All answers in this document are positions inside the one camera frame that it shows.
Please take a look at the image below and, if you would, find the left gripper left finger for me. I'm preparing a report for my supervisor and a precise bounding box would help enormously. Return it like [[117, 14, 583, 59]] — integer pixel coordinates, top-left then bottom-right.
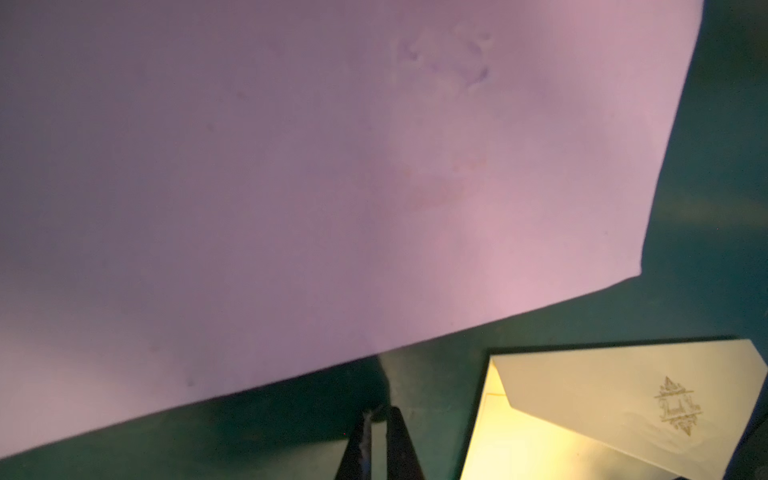
[[334, 410, 373, 480]]

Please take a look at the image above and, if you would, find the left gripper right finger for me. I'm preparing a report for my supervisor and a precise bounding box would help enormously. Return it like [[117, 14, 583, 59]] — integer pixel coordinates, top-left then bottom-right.
[[386, 406, 425, 480]]

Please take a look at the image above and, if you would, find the cream yellow envelope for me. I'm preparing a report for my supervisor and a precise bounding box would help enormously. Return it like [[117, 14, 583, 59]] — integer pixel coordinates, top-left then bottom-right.
[[461, 340, 767, 479]]

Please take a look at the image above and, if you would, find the purple envelope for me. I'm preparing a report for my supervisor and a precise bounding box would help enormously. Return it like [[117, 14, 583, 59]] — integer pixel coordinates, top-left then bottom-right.
[[1, 1, 703, 457]]

